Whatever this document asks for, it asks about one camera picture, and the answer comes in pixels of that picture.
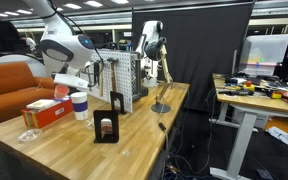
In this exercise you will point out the pink plastic mug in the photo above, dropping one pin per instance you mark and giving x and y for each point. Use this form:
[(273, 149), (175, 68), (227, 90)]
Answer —
[(61, 91)]

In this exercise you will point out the clear drinking glass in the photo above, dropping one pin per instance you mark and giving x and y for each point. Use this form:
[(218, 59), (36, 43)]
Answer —
[(89, 124)]

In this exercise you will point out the clear plastic storage bin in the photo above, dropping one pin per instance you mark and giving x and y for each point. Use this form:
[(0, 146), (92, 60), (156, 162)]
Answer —
[(261, 53)]

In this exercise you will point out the white booklet with orange circle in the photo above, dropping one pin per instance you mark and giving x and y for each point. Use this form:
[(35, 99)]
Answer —
[(41, 104)]

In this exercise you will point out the cluttered wooden side desk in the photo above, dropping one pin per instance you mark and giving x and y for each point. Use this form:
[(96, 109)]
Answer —
[(252, 106)]

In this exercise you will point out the wooden handle hammer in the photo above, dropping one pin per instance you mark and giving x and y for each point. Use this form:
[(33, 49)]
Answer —
[(101, 80)]

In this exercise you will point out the clear glass lid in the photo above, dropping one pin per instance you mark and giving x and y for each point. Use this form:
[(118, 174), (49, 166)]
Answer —
[(29, 135)]

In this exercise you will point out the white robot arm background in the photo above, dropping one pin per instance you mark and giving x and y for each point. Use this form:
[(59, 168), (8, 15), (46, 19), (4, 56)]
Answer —
[(151, 49)]

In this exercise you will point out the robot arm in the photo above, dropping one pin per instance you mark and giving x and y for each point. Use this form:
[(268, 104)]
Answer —
[(59, 42)]

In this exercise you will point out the white pegboard panel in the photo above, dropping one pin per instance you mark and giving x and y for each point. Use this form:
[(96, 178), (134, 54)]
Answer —
[(126, 72)]

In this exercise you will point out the black metal bookend rear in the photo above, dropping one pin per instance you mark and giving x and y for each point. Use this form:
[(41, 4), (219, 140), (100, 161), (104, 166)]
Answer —
[(115, 96)]

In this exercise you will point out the white and blue cup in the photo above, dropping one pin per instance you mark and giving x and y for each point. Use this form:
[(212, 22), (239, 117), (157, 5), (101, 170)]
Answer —
[(80, 105)]

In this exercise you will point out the orange sofa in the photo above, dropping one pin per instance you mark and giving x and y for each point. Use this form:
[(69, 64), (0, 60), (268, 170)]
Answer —
[(19, 88)]

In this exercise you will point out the dark head wooden hammer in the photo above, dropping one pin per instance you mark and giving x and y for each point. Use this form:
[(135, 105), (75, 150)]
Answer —
[(112, 62)]

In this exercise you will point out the wooden desk lamp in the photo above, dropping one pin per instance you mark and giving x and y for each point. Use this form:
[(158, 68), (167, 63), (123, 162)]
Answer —
[(158, 106)]

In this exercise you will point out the black metal bookend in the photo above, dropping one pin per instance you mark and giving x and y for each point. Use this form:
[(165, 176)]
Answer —
[(115, 96), (106, 126)]

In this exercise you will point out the black backdrop curtain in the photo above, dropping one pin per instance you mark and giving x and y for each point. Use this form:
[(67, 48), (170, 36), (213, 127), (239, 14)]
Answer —
[(201, 41)]

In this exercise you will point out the black metal bookend front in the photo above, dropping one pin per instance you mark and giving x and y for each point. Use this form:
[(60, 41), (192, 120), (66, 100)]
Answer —
[(106, 126)]

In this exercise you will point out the orange rainbow cardboard box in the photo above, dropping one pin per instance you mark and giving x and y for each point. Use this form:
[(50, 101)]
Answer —
[(40, 118)]

